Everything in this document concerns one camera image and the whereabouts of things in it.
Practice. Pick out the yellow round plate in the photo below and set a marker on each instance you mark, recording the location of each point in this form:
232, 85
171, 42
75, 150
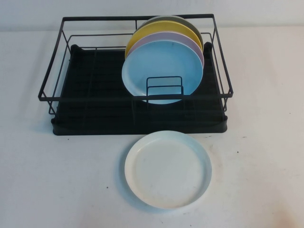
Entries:
154, 28

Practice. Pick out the light blue round plate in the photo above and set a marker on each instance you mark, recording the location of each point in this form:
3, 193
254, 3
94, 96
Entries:
166, 64

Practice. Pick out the white round plate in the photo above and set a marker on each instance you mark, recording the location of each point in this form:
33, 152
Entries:
166, 173

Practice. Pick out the olive green round plate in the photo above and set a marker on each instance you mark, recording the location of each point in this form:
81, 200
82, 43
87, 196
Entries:
173, 18

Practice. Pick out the black plastic drip tray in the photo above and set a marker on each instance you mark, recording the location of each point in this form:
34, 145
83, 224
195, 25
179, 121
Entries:
95, 128

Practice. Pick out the lilac round plate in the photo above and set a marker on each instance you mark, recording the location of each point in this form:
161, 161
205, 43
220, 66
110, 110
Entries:
166, 36

